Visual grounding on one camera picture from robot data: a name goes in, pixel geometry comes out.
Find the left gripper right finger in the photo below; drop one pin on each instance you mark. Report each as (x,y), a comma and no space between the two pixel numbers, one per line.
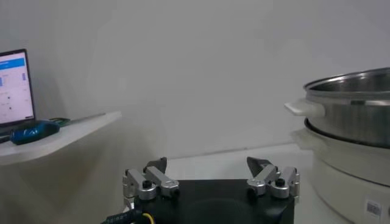
(274,182)

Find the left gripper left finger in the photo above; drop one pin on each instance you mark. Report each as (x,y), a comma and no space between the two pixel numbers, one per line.
(152,182)

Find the perforated steel steamer basket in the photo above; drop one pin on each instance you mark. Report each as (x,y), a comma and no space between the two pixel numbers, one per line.
(350,121)

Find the white electric cooker pot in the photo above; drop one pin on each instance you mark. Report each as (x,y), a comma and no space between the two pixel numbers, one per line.
(341,182)

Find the white side table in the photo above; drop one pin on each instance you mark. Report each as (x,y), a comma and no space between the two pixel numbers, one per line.
(76,134)

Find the blue computer mouse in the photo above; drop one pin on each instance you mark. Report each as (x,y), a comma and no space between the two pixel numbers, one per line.
(33,132)

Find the black laptop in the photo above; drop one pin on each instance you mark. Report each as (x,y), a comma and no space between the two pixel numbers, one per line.
(15,88)

